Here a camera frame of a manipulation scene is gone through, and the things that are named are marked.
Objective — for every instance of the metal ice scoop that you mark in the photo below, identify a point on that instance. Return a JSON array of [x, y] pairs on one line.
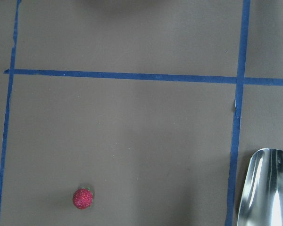
[[262, 196]]

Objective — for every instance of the red strawberry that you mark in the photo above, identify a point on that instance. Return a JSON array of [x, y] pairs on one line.
[[82, 198]]

